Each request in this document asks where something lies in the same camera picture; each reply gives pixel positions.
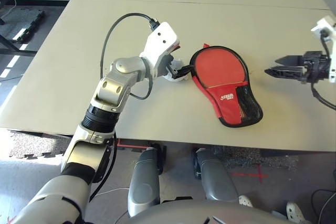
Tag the grey speckled floor mat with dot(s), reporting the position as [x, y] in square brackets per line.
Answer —
[249, 157]

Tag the grey robot right leg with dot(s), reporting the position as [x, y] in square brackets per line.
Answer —
[215, 176]

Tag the grey robot leg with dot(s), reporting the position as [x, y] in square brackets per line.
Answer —
[215, 176]
[144, 182]

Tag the grey puzzle floor mat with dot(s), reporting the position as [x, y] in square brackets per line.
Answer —
[34, 145]

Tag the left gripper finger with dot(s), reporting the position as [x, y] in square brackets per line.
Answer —
[187, 69]
[179, 76]

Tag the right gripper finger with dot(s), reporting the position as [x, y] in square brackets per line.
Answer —
[288, 73]
[292, 60]

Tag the grey robot left leg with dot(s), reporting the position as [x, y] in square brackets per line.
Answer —
[144, 182]

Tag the red black paddle case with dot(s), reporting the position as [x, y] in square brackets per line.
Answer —
[228, 108]

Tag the grey robot torso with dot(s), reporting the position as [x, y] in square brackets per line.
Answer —
[199, 213]

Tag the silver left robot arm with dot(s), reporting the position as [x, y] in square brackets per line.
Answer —
[126, 66]

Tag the black foam floor tile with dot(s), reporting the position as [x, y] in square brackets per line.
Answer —
[23, 24]

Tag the white perforated shoe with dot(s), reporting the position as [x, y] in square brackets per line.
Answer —
[246, 201]
[295, 211]

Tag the white rounded object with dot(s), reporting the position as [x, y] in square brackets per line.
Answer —
[178, 64]

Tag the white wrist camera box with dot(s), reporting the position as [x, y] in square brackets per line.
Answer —
[324, 24]
[160, 40]

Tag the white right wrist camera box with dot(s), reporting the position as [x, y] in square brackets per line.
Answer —
[324, 24]

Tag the red tape cross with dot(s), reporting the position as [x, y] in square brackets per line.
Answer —
[260, 174]

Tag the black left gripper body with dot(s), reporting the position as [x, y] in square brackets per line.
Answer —
[165, 66]

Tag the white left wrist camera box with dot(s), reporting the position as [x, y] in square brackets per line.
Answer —
[160, 40]

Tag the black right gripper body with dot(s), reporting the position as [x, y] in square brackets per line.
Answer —
[316, 66]

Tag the red ping-pong paddle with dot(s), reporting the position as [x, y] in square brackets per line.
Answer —
[218, 66]

